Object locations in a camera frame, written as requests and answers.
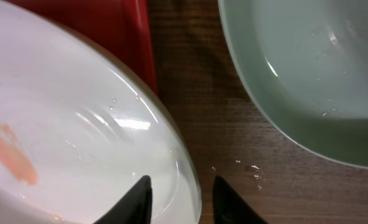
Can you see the red plastic tray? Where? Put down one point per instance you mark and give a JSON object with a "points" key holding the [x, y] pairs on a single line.
{"points": [[120, 26]]}

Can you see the mint green plate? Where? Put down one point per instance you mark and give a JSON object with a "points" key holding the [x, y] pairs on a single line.
{"points": [[304, 63]]}

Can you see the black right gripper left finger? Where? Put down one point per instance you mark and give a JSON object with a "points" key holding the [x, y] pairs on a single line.
{"points": [[135, 207]]}

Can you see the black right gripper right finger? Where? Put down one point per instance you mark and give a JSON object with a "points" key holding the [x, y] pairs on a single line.
{"points": [[230, 208]]}

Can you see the white plate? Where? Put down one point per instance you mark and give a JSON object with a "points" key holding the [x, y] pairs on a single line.
{"points": [[78, 129]]}

